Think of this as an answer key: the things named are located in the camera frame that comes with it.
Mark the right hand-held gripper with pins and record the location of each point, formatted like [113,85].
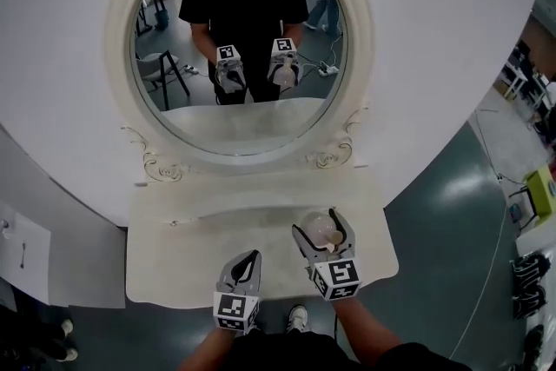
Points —
[341,276]

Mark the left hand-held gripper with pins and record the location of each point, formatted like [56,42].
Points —
[234,308]

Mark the person's left forearm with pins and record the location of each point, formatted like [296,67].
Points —
[204,354]

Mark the person's right forearm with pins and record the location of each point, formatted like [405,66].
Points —
[365,334]

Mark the white dressing table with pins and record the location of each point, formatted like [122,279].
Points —
[182,265]

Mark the person's white shoe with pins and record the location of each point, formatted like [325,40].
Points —
[297,317]

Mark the person's black clothing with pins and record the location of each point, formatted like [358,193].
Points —
[295,356]

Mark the white low cabinet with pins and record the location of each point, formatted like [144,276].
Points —
[87,269]

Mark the white side table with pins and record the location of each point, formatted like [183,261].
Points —
[538,239]

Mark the yellow-green box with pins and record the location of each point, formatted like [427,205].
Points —
[540,191]

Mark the plain black bag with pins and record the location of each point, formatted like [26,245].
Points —
[534,347]

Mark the white office desk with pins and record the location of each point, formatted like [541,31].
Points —
[517,76]

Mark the round mirror white ornate frame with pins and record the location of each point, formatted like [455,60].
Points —
[117,56]

